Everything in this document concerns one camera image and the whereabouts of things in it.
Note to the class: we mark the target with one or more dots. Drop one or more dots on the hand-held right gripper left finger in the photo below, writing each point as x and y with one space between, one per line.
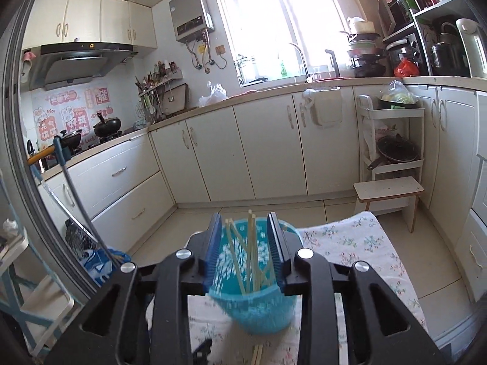
213 258

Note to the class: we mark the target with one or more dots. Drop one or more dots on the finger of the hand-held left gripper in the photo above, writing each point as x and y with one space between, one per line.
201 354

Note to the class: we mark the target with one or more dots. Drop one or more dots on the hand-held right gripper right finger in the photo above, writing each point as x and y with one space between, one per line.
277 258

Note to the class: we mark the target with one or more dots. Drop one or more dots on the pile of wooden chopsticks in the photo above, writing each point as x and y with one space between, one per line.
250 243

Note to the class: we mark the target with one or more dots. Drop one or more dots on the teal perforated plastic basket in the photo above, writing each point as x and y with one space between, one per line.
251 311

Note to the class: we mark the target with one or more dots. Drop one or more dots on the long pale chopstick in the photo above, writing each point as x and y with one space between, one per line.
255 355
261 354

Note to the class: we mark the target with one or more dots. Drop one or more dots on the floral tablecloth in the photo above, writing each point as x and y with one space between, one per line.
342 243

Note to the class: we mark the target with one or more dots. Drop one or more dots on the blue and white bag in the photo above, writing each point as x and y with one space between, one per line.
99 266

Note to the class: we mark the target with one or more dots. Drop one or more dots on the cream sink base cabinets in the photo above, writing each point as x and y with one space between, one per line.
258 144

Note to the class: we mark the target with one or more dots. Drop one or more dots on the cream stove drawer cabinet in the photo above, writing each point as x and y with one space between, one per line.
118 182

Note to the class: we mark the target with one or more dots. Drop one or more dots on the white step stool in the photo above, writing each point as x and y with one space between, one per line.
388 189

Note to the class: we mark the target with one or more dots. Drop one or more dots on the gas stove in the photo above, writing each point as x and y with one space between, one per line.
110 138

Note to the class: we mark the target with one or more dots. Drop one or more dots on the white hanging trash bin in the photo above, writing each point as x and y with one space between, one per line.
325 108

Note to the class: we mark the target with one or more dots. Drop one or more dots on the black pan with lid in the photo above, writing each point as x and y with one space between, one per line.
395 151

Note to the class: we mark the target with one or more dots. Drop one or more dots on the white plastic bag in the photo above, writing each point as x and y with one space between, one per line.
213 97

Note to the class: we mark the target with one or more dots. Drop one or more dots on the beige cutting board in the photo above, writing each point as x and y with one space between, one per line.
175 99

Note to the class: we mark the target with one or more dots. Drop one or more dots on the black lidded wok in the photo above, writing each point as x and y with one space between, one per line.
107 126

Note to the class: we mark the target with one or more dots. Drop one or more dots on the black frying pan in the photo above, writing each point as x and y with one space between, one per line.
72 138

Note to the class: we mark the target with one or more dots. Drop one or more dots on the green dish soap bottle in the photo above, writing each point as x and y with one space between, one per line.
283 69

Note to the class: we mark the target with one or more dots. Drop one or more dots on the cream corner base cabinet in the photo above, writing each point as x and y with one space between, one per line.
437 140

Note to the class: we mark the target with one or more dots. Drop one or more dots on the chrome sink faucet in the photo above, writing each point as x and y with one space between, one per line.
302 61

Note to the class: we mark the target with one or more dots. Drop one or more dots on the white rolling cart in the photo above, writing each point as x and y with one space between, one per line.
414 114

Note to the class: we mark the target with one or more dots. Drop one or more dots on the black slim faucet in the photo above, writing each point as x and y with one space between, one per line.
334 62

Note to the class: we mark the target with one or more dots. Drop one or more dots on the bagged green vegetables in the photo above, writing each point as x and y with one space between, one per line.
397 93

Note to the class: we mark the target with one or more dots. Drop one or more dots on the stack of pots and bowls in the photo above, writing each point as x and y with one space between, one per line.
365 53

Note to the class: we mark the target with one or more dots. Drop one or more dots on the red plastic bag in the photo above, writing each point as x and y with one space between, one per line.
406 69

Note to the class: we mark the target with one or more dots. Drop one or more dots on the black range hood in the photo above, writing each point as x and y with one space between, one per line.
76 61

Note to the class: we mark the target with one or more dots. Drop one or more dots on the kitchen window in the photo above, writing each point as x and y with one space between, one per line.
281 15

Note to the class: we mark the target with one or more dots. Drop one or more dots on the silver gas water heater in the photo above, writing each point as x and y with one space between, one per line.
190 15

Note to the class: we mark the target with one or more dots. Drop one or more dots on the black toaster oven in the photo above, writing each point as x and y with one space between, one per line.
405 47

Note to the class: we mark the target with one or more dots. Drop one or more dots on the steel kettle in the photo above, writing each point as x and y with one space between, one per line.
445 55

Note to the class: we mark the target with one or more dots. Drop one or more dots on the white kitchen shelf rack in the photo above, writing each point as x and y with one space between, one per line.
422 26

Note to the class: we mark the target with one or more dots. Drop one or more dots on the white electric thermo pot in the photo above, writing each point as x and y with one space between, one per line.
471 45

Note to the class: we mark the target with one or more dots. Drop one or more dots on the wall utensil rack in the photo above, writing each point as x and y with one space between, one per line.
156 83

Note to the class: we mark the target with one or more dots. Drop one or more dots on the blue frame folding rack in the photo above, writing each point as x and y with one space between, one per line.
23 304

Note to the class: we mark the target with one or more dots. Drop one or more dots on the pink wall stickers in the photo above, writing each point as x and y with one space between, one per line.
76 114

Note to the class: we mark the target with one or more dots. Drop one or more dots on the cream wall cabinets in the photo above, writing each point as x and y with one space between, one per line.
95 19

